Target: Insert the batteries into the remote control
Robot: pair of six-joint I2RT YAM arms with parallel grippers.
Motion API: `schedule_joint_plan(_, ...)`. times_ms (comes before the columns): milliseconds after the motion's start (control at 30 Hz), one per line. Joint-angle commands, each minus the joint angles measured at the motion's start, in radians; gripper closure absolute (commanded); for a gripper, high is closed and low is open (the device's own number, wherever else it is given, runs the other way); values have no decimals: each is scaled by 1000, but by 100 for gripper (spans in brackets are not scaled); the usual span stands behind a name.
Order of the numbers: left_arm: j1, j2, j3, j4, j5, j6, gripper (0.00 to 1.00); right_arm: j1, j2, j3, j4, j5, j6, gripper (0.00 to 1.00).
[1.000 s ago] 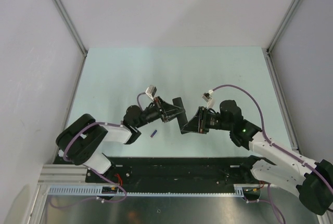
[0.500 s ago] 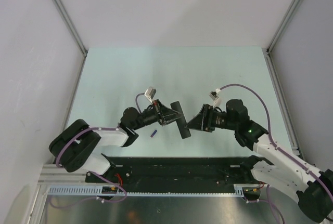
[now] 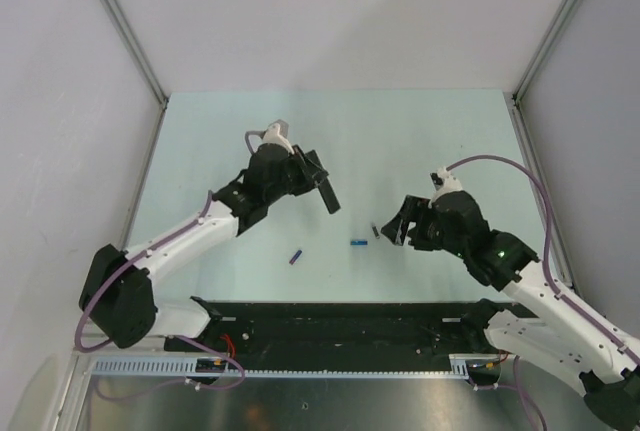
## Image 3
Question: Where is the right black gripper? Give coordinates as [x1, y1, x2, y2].
[381, 195, 467, 258]

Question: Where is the black remote control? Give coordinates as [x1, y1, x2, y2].
[318, 176, 341, 215]

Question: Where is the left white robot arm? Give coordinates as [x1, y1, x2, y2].
[74, 144, 340, 353]

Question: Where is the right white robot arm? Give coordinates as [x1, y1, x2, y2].
[380, 191, 639, 430]

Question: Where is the black silver battery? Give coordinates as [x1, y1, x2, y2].
[370, 223, 381, 239]

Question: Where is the purple battery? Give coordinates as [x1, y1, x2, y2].
[289, 249, 303, 265]

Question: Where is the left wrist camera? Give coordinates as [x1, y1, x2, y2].
[261, 120, 292, 151]

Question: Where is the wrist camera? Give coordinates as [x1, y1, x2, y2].
[261, 120, 292, 151]
[430, 167, 463, 200]

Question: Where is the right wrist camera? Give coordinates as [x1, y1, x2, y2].
[430, 167, 463, 200]

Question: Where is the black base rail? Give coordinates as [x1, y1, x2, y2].
[194, 299, 534, 372]

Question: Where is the left aluminium frame post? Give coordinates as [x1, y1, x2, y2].
[99, 0, 169, 109]

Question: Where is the aluminium frame post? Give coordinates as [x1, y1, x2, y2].
[511, 0, 583, 106]
[99, 0, 169, 109]

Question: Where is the white slotted cable duct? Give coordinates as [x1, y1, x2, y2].
[91, 356, 469, 380]

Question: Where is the right aluminium frame post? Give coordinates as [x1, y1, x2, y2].
[511, 0, 583, 106]

